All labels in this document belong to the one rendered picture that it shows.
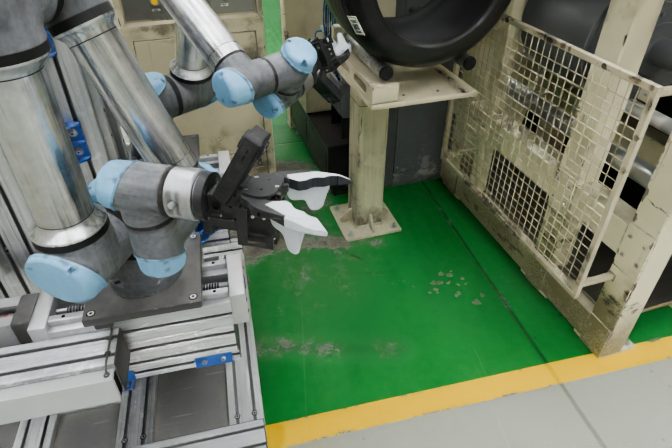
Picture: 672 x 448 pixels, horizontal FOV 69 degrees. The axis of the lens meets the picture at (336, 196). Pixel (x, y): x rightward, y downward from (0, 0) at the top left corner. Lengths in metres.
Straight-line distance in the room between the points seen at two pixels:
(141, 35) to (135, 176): 1.42
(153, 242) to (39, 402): 0.46
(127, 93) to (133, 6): 1.33
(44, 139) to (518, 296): 1.76
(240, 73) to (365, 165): 1.21
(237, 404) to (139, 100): 0.92
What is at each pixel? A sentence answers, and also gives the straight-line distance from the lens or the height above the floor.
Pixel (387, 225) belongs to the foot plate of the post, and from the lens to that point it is 2.31.
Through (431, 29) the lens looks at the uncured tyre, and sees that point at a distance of 1.80.
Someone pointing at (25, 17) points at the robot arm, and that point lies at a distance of 0.73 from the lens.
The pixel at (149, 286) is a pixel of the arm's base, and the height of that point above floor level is 0.74.
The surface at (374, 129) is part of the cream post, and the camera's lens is 2.03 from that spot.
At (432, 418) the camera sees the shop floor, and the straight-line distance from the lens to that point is 1.70.
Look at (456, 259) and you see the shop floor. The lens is 2.20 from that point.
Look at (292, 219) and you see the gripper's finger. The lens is 0.60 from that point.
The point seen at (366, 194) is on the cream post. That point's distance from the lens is 2.19.
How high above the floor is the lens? 1.45
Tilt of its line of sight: 35 degrees down
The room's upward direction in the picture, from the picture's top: straight up
